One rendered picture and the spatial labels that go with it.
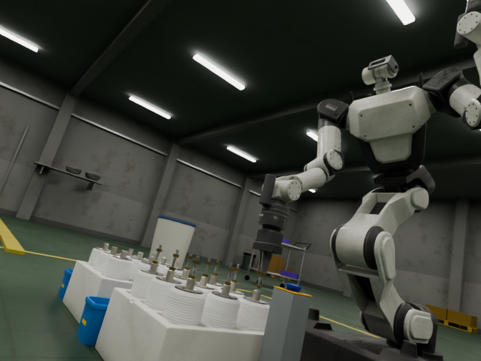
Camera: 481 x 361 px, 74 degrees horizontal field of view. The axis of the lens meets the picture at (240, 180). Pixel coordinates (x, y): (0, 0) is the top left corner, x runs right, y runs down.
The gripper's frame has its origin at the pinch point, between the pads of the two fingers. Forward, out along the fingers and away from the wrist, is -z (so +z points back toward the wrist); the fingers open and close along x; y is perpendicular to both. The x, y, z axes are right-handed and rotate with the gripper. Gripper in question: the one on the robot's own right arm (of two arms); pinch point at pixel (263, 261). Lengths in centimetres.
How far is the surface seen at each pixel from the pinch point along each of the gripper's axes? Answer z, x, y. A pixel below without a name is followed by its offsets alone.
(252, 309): -13.8, -3.9, 2.7
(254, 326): -18.0, -4.6, 1.2
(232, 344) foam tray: -21.9, -10.0, 9.8
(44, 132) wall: 194, 915, 217
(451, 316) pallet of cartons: -11, 462, -868
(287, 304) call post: -8.5, -20.6, 3.4
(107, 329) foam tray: -30, 18, 36
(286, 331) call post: -14.4, -21.8, 3.0
